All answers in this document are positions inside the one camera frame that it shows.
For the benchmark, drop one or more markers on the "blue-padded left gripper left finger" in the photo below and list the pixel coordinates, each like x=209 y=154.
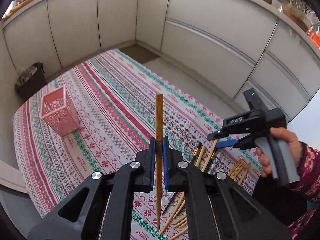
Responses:
x=101 y=206

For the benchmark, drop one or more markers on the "black gold-tipped chopstick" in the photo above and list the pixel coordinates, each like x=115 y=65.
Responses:
x=196 y=153

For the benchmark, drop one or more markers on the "wooden chopstick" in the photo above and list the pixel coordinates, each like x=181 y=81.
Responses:
x=244 y=174
x=200 y=156
x=173 y=214
x=235 y=170
x=209 y=155
x=159 y=162

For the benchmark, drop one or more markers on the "person's right hand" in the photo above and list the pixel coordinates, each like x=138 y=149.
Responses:
x=293 y=143

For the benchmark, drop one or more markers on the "pink perforated utensil holder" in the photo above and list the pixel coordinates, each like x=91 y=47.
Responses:
x=59 y=112

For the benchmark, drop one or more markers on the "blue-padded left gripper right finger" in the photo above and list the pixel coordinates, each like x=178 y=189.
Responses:
x=217 y=207

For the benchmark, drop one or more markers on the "glass bowl of food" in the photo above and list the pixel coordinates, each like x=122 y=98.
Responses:
x=297 y=16

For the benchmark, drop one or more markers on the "brown floor mat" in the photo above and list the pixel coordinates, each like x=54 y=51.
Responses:
x=139 y=53

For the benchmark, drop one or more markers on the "floral sleeve right forearm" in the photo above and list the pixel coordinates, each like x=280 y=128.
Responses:
x=307 y=226

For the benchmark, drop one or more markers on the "striped patterned tablecloth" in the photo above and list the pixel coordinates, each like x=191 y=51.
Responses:
x=114 y=97

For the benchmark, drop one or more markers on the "dark trash bin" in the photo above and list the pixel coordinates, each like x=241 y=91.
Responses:
x=30 y=81

